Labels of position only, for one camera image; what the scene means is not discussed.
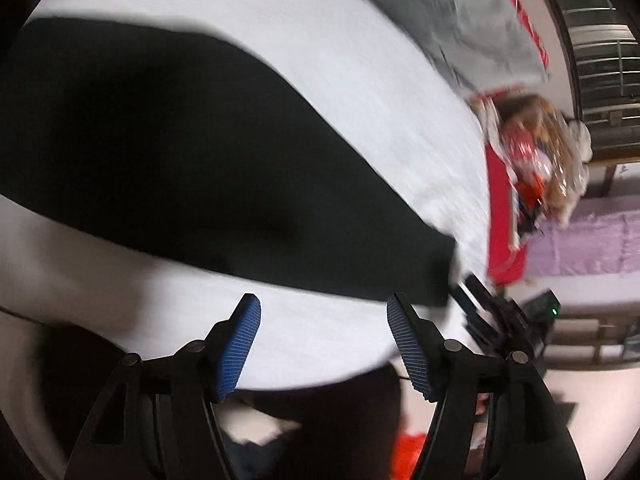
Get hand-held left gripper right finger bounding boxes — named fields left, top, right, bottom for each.
left=386, top=292, right=586, bottom=480

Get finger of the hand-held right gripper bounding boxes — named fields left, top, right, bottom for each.
left=464, top=274, right=506, bottom=321
left=449, top=284, right=493, bottom=348

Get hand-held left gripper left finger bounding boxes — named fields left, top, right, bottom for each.
left=64, top=293, right=262, bottom=480

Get black pants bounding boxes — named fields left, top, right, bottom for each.
left=0, top=16, right=463, bottom=308

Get wooden shelf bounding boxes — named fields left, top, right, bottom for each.
left=545, top=305, right=640, bottom=372

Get red printed blanket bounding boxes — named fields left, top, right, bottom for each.
left=477, top=0, right=551, bottom=288

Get purple cloth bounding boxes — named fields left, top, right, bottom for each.
left=525, top=210, right=640, bottom=278

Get person's dark clothing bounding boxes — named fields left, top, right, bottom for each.
left=215, top=364, right=407, bottom=480

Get orange object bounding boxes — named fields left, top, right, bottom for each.
left=390, top=432, right=432, bottom=480

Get clear bag of toys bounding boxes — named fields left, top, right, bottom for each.
left=480, top=92, right=571, bottom=231

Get beige plush toy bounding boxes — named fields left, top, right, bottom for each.
left=547, top=117, right=594, bottom=228

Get grey patterned pillow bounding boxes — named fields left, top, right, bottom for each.
left=320, top=0, right=551, bottom=98

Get metal window grille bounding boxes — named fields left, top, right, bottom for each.
left=545, top=0, right=640, bottom=161

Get white bed sheet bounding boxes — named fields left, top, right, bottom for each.
left=0, top=0, right=493, bottom=480

